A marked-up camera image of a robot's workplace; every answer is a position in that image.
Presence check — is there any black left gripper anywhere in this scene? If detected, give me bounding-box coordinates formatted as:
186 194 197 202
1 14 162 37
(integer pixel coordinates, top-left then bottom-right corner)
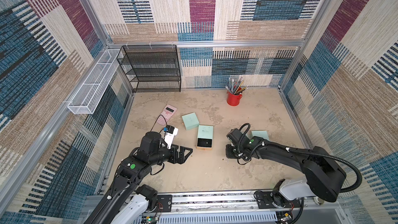
148 142 193 167

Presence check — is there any mint drawer jewelry box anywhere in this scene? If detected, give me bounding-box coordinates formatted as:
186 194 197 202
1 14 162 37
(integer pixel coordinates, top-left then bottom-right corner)
250 130 269 140

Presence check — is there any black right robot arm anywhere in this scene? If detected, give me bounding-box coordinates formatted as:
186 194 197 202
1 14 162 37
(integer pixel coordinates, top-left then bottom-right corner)
226 123 363 207

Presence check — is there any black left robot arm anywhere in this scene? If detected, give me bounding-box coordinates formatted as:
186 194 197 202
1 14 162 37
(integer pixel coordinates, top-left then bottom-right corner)
85 131 193 224

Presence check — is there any pink calculator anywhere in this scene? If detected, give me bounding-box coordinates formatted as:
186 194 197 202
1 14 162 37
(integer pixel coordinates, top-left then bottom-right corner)
156 104 178 125

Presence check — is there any red pencil cup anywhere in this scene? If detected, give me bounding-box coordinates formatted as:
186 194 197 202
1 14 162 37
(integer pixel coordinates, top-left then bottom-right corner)
227 92 242 106

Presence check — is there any pencils bundle in cup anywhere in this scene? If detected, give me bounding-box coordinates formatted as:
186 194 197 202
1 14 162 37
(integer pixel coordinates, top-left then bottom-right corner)
225 77 247 95

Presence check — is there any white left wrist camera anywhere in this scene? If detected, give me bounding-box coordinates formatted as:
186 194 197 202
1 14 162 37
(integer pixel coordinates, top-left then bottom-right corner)
163 125 178 149

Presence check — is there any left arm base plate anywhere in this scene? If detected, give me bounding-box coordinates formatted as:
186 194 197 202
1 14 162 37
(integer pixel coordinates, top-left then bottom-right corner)
153 195 173 213

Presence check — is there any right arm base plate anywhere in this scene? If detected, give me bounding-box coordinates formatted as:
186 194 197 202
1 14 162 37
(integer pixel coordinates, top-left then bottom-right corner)
254 190 302 209

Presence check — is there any black wire shelf rack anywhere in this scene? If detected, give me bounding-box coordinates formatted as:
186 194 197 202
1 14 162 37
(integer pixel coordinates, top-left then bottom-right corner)
117 45 181 93

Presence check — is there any white mesh wall basket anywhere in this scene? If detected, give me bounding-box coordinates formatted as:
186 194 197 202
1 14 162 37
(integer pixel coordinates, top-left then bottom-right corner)
67 49 120 115

